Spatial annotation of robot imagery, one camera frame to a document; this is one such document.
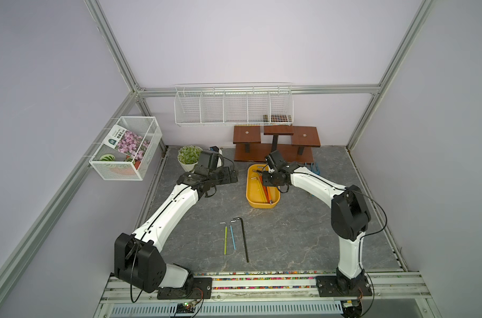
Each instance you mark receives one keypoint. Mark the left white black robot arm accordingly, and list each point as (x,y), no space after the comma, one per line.
(137,256)

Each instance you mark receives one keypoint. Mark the thin black hex key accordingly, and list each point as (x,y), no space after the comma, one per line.
(239,219)

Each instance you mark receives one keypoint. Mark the white wire wall basket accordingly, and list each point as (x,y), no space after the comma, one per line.
(125,168)

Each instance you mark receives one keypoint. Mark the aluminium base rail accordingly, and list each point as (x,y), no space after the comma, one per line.
(276,294)

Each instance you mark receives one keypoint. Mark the brown wooden tiered stand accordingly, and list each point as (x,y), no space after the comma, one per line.
(295,143)

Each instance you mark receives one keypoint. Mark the yellow hex key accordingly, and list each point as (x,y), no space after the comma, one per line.
(257,182)

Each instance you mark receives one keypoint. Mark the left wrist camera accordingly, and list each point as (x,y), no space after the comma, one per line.
(209,160)

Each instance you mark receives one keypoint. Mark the long white wire shelf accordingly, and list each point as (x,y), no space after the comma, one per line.
(231,103)

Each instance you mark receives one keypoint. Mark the yellow plastic storage box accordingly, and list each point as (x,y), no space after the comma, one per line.
(252,193)

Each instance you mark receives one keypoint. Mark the flower seed packet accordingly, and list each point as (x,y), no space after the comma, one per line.
(126,142)

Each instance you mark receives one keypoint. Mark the orange hex key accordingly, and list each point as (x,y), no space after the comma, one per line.
(259,175)

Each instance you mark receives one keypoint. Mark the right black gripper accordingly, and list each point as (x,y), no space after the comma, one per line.
(265,178)

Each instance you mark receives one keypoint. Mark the blue toy garden rake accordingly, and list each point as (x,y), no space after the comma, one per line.
(313,167)

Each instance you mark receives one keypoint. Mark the white pot green plant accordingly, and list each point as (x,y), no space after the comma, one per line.
(188,157)

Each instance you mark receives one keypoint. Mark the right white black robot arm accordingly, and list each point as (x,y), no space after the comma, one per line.
(350,217)

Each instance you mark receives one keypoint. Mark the green small hex key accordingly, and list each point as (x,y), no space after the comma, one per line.
(225,238)

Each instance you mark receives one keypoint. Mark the red long hex key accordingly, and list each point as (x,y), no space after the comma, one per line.
(267,195)

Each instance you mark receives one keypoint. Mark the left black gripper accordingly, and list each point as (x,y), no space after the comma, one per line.
(226,178)

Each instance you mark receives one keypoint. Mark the small dark tray in shelf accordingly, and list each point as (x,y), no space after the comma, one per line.
(278,119)

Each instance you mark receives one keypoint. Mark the blue small hex key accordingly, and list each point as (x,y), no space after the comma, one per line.
(232,235)

